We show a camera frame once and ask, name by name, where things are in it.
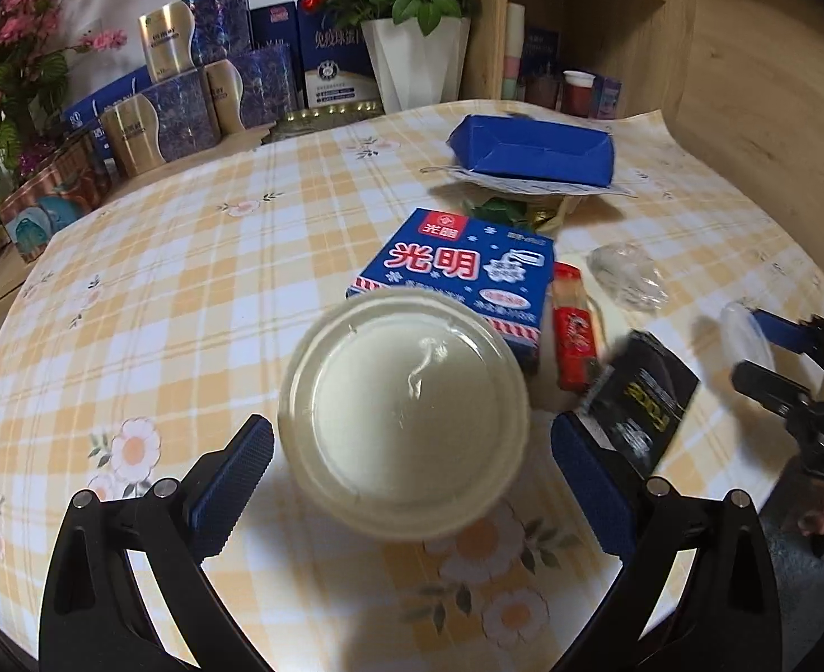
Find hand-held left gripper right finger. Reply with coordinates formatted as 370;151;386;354
550;412;780;672

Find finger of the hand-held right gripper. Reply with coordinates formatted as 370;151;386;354
753;308;824;360
730;359;824;428

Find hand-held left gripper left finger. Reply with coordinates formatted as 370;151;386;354
40;414;277;672

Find black sachet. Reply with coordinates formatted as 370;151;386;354
580;329;701;484

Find red stick sachet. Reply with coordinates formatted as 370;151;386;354
550;260;598;393

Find clear crumpled plastic wrap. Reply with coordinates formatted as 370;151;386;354
587;244;668;312

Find yellow plaid flowered tablecloth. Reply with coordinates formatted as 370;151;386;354
0;98;824;672

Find blue milk carton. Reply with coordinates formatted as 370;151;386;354
345;206;556;375

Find green gold foil wrapper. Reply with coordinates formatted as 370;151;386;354
464;192;574;234

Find small blue purple box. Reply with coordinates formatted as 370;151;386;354
594;77;624;120

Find blue and white open carton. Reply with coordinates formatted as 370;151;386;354
419;112;638;200

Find red white paper cup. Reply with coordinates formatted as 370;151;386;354
562;70;598;116

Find patterned tin planter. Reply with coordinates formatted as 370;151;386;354
0;129;115;263

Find brown cup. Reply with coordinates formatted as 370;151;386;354
527;73;563;109

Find gold blue gift box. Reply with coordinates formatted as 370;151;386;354
202;42;294;137
99;73;221;176
138;0;252;83

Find dark blue printed box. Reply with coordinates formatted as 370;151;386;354
524;28;563;85

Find gold leaf-shaped tray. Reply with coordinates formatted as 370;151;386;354
265;101;385;148

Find stack of pastel paper cups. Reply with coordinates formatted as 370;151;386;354
503;3;528;102

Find flat blue box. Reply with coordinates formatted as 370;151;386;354
62;70;151;137

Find wooden shelf unit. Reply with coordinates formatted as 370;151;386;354
457;0;696;120

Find blue white round-emblem box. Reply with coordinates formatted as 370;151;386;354
296;3;385;109

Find dark blue box red label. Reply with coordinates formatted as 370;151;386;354
250;3;301;113

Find red roses in white pot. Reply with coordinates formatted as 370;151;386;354
293;0;479;113

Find pink blossom flower arrangement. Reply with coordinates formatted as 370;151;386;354
0;0;129;218

